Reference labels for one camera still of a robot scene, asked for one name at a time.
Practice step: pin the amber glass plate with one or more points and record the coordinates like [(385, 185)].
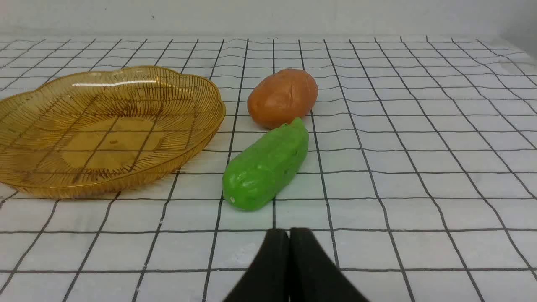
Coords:
[(99, 132)]

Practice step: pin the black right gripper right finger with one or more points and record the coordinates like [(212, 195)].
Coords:
[(313, 277)]

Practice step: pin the green cucumber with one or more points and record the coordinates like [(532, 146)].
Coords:
[(254, 177)]

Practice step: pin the white grid tablecloth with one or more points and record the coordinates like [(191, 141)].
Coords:
[(420, 179)]

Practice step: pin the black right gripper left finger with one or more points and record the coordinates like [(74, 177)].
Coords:
[(265, 279)]

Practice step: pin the brown potato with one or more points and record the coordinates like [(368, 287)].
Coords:
[(282, 97)]

